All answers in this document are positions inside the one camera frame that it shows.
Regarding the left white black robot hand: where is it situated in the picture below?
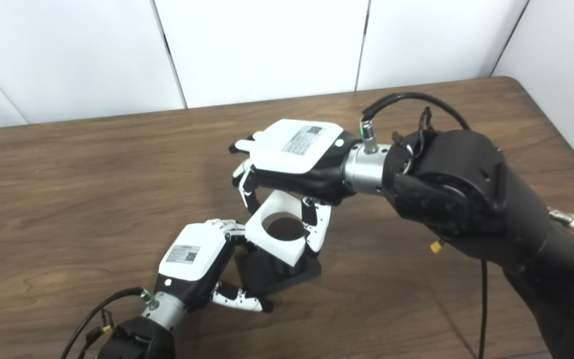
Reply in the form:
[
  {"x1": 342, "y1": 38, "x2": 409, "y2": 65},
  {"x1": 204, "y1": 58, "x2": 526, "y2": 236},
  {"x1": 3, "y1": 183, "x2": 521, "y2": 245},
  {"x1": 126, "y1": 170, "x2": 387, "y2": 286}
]
[{"x1": 155, "y1": 218, "x2": 274, "y2": 314}]

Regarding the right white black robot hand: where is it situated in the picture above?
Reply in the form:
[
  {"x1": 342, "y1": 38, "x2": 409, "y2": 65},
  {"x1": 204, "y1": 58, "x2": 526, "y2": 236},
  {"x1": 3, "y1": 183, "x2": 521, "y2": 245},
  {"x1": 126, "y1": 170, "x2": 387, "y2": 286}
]
[{"x1": 229, "y1": 120, "x2": 362, "y2": 257}]

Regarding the white square piece with hole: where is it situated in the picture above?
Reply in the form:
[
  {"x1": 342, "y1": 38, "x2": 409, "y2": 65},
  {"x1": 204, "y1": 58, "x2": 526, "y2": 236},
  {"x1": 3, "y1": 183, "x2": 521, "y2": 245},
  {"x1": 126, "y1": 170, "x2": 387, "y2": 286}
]
[{"x1": 245, "y1": 191, "x2": 325, "y2": 266}]

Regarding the black peg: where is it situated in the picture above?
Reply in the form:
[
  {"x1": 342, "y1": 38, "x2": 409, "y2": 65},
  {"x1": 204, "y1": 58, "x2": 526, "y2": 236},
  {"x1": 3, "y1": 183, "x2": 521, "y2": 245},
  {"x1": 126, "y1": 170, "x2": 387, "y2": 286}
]
[{"x1": 235, "y1": 219, "x2": 322, "y2": 297}]

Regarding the silver forearm plug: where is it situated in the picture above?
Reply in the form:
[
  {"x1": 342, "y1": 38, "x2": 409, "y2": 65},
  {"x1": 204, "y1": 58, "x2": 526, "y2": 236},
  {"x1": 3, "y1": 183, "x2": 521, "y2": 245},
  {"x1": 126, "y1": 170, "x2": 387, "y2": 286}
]
[{"x1": 548, "y1": 207, "x2": 574, "y2": 229}]

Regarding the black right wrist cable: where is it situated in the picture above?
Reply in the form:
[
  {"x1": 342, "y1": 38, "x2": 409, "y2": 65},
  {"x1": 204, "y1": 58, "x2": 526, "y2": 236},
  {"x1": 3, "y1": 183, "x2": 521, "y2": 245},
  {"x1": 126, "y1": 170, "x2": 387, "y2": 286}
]
[{"x1": 360, "y1": 92, "x2": 490, "y2": 359}]

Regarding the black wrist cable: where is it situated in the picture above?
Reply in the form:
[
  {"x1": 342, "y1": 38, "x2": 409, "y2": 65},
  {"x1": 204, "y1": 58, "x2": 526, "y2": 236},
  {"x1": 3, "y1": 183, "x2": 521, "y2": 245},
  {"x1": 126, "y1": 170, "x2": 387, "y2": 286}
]
[
  {"x1": 360, "y1": 92, "x2": 490, "y2": 359},
  {"x1": 60, "y1": 287, "x2": 151, "y2": 359}
]

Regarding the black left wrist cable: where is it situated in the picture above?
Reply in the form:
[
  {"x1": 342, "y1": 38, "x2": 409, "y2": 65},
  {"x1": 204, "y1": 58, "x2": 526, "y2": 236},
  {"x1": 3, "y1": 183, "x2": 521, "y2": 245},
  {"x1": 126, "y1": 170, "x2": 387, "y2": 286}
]
[{"x1": 60, "y1": 287, "x2": 151, "y2": 359}]

